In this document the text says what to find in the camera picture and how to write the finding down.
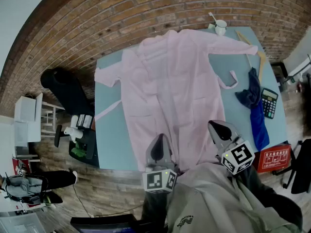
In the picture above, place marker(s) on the white cabinet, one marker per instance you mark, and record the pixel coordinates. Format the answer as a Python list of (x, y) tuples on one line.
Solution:
[(24, 108)]

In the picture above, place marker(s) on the pale yellow pad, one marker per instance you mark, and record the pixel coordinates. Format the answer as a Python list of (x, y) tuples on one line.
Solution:
[(211, 25)]

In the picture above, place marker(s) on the pink robe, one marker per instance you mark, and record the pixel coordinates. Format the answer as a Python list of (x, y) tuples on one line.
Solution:
[(170, 93)]

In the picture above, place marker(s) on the black and white printed box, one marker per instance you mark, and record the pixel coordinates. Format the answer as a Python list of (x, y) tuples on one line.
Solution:
[(83, 121)]

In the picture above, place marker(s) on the person's left forearm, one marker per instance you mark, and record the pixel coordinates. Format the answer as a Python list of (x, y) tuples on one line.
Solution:
[(153, 205)]

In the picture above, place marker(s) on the white toy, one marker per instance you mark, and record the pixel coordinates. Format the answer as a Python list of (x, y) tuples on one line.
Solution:
[(73, 132)]

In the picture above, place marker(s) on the white mug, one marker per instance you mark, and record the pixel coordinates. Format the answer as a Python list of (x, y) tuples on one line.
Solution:
[(220, 29)]

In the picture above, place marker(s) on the green plant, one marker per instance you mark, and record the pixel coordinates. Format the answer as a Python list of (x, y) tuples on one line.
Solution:
[(78, 150)]

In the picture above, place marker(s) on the white wooden rack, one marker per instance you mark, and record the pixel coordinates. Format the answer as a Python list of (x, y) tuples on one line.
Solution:
[(47, 104)]

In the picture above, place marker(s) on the bright blue cloth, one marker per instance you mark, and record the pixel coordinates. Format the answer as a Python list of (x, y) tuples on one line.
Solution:
[(258, 127)]

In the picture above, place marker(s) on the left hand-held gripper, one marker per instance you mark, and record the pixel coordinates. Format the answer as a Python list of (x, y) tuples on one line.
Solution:
[(159, 181)]

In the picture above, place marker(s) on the black calculator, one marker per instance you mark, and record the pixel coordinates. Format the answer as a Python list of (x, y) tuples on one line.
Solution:
[(269, 103)]

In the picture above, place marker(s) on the navy cloth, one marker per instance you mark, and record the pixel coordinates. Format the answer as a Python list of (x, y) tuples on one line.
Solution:
[(252, 91)]

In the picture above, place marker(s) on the black office chair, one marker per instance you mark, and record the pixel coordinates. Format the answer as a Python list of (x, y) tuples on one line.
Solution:
[(302, 169)]

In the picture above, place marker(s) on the white toothbrush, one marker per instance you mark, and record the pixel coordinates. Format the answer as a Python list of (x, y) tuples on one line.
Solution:
[(211, 14)]

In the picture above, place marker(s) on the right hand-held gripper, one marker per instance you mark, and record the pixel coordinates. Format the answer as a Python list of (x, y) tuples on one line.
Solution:
[(239, 158)]

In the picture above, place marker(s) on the red printed box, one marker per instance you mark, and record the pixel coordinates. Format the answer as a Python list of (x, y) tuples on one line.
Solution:
[(274, 159)]

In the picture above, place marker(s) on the black monitor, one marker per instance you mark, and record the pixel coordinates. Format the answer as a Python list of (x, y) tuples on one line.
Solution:
[(102, 223)]

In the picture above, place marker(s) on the person's beige vest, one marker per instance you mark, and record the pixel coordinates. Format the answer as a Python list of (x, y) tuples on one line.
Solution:
[(206, 203)]

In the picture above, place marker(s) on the person's right forearm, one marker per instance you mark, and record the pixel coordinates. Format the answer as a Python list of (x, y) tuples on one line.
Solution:
[(267, 190)]

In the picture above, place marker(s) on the orange book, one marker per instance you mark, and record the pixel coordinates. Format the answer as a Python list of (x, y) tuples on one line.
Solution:
[(93, 123)]

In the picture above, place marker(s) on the black high-back chair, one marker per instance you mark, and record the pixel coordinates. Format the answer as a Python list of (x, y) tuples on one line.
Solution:
[(65, 88)]

